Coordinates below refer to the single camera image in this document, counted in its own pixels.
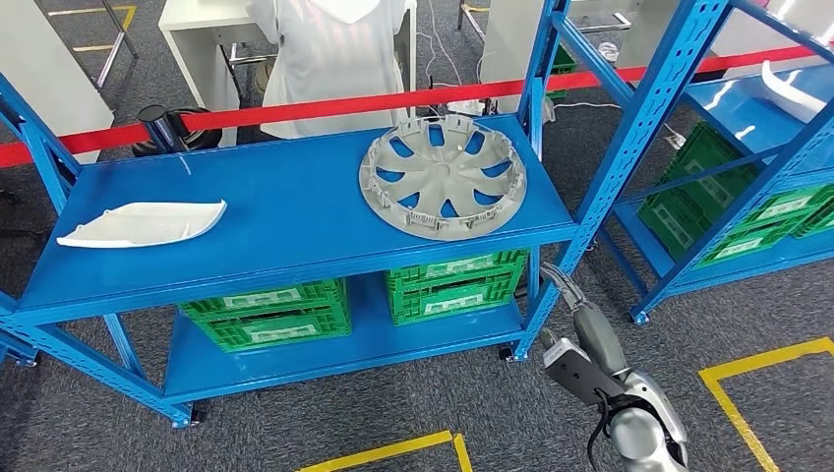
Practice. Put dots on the crumpled clear plastic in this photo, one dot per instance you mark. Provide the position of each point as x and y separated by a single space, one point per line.
607 52

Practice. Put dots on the white plastic car part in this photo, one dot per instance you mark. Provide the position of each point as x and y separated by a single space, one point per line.
143 225
788 91

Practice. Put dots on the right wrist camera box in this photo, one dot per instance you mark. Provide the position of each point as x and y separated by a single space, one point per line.
580 374

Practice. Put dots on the blue metal shelf rack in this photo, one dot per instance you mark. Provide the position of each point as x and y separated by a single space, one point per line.
293 208
736 107

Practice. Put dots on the black stanchion post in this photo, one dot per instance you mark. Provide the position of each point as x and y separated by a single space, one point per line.
156 127

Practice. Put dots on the silver wheel hubcap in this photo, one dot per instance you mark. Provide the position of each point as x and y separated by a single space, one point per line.
443 172

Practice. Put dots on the white power strip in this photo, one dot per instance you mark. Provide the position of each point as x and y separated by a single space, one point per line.
466 107

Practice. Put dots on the white board panel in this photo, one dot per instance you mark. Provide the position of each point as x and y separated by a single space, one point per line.
45 65

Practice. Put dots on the white desk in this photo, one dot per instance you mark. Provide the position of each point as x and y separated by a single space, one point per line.
508 52
195 39

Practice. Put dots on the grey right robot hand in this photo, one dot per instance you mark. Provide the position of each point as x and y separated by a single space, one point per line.
599 339

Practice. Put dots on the red barrier belt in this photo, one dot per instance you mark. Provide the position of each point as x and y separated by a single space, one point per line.
326 111

